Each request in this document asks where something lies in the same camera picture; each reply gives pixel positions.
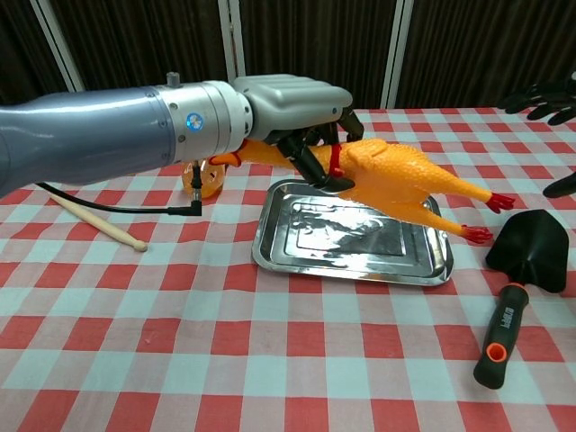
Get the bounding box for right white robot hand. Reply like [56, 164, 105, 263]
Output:
[497, 70, 576, 200]

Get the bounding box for red white checkered tablecloth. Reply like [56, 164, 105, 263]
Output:
[0, 105, 576, 432]

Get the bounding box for wooden drumstick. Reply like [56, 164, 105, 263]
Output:
[49, 193, 149, 253]

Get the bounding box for white frame post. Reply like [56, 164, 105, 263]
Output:
[217, 0, 249, 87]
[381, 0, 414, 109]
[30, 0, 86, 95]

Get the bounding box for orange drink bottle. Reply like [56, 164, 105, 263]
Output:
[179, 160, 227, 202]

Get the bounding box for shiny metal tray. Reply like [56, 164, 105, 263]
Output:
[250, 178, 453, 287]

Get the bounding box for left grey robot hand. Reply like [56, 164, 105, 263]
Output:
[231, 74, 366, 194]

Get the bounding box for yellow rubber chicken toy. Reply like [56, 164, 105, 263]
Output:
[207, 138, 518, 245]

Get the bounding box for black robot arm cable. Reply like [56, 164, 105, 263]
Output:
[35, 162, 204, 218]

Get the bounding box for black shovel with orange-ringed handle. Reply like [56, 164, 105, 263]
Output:
[472, 209, 571, 391]

